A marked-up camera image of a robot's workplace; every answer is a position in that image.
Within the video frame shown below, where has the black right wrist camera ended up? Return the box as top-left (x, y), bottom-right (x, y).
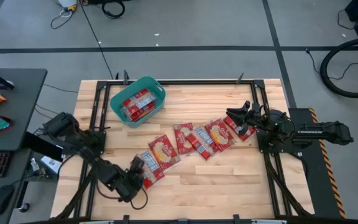
top-left (249, 101), bottom-right (262, 114)

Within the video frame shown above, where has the white floor object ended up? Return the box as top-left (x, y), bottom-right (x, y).
top-left (57, 0), bottom-right (79, 9)

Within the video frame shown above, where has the black aluminium rig frame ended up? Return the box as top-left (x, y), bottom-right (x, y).
top-left (54, 79), bottom-right (314, 224)

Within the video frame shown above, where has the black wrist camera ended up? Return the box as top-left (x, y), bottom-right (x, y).
top-left (249, 101), bottom-right (262, 114)
top-left (131, 156), bottom-right (145, 172)

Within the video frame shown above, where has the black hazard striped platform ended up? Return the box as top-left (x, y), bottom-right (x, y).
top-left (287, 108), bottom-right (347, 219)

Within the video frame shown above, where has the thick black hose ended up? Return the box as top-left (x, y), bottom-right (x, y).
top-left (319, 36), bottom-right (358, 99)

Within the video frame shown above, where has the teal plastic basket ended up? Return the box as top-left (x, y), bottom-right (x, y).
top-left (109, 75), bottom-right (167, 129)

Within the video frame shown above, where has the black computer mouse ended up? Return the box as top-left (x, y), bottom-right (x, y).
top-left (0, 184), bottom-right (16, 217)

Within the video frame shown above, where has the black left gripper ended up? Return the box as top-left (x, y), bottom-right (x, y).
top-left (114, 169), bottom-right (146, 202)

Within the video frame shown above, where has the black control box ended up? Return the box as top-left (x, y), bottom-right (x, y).
top-left (22, 131), bottom-right (65, 162)

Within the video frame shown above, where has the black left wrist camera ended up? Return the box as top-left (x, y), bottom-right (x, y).
top-left (131, 156), bottom-right (145, 172)

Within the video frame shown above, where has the long black floor cable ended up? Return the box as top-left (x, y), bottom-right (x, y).
top-left (78, 0), bottom-right (114, 80)

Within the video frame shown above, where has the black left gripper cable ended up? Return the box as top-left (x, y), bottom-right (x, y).
top-left (96, 180), bottom-right (149, 210)

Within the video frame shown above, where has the white box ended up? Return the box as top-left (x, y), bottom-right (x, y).
top-left (39, 155), bottom-right (62, 175)

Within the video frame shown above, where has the black coiled cable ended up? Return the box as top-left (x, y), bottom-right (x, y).
top-left (101, 0), bottom-right (126, 19)

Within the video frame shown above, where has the thin looped floor cable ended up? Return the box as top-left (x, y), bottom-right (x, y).
top-left (50, 8), bottom-right (74, 30)

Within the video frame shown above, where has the black desk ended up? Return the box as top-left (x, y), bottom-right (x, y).
top-left (0, 68), bottom-right (48, 224)

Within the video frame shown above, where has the red popcorn bag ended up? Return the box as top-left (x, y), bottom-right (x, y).
top-left (135, 150), bottom-right (166, 190)
top-left (223, 115), bottom-right (257, 142)
top-left (173, 122), bottom-right (196, 156)
top-left (204, 118), bottom-right (237, 152)
top-left (128, 104), bottom-right (157, 123)
top-left (121, 88), bottom-right (158, 115)
top-left (147, 134), bottom-right (181, 172)
top-left (186, 126), bottom-right (219, 161)

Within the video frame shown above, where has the black floor cable with plug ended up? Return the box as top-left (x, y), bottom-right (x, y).
top-left (305, 48), bottom-right (358, 81)

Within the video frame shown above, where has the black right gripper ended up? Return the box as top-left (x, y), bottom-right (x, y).
top-left (226, 101), bottom-right (275, 135)

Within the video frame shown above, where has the short black floor cable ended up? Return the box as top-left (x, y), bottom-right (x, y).
top-left (336, 8), bottom-right (358, 31)

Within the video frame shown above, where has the black cable beside table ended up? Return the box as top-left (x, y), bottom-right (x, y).
top-left (44, 83), bottom-right (80, 94)

